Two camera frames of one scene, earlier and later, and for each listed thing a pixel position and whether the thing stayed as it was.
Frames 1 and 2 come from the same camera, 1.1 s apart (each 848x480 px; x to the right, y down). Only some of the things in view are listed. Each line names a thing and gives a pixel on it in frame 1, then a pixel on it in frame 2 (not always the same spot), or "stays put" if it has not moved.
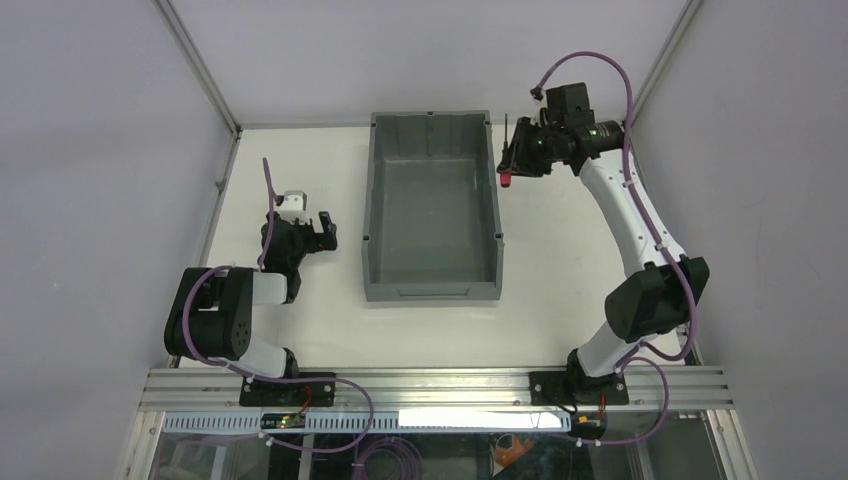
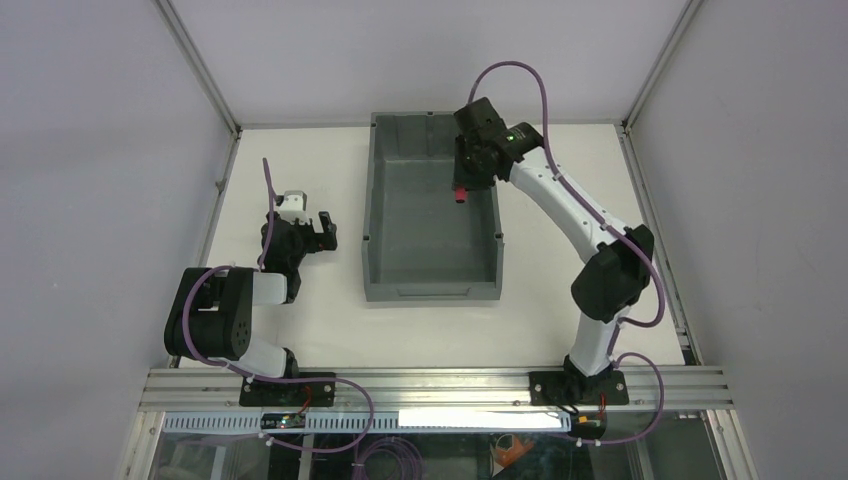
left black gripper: [313, 238] stays put
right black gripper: [525, 147] → [472, 171]
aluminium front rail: [648, 388] stays put
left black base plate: [298, 394] stays put
